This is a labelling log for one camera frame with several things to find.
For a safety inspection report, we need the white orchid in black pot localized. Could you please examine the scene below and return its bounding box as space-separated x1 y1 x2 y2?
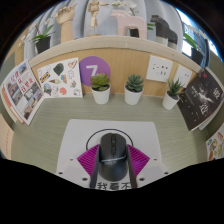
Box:
19 18 56 55

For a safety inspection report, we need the succulent in white pot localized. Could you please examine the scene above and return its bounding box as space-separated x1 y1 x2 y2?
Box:
161 78 184 111
89 72 112 105
124 73 145 106

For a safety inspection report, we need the purple round numeral sticker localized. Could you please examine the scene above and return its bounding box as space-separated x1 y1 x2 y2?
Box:
78 55 112 88

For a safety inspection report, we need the white illustrated sticker sheet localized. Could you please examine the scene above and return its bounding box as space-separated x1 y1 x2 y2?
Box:
36 57 84 99

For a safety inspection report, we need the light wood desk shelf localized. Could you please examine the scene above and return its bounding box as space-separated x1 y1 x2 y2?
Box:
28 34 214 98

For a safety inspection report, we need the window with dark frame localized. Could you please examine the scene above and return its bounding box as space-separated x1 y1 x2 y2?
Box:
174 8 218 68

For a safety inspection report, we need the wooden artist mannequin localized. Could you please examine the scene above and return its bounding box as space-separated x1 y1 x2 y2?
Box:
87 0 110 37

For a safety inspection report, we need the green plant in black pot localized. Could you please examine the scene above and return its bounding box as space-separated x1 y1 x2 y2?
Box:
182 31 205 66

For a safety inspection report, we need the colourful sticker card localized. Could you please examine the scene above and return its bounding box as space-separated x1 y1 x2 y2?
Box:
205 123 224 162

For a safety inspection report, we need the white wall socket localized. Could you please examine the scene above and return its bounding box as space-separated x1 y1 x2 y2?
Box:
145 54 174 83

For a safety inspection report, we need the white mouse pad line drawing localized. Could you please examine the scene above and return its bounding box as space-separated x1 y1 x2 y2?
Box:
55 118 164 192

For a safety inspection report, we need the white orchid in dark pot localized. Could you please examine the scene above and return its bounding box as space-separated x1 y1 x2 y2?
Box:
111 0 156 38

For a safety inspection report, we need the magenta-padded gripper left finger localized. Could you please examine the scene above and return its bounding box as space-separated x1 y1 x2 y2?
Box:
55 143 101 190

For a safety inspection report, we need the black cover book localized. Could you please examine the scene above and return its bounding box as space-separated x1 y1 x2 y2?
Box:
176 68 224 132

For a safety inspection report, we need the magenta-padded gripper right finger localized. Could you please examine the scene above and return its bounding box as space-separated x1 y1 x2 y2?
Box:
124 143 170 189

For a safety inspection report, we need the black horse figurine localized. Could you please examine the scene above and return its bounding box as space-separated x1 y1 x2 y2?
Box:
149 14 179 47

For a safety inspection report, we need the grey curtain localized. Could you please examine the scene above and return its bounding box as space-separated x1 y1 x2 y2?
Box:
19 0 188 51

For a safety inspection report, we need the black computer mouse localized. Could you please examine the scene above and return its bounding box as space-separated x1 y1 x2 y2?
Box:
98 132 129 181

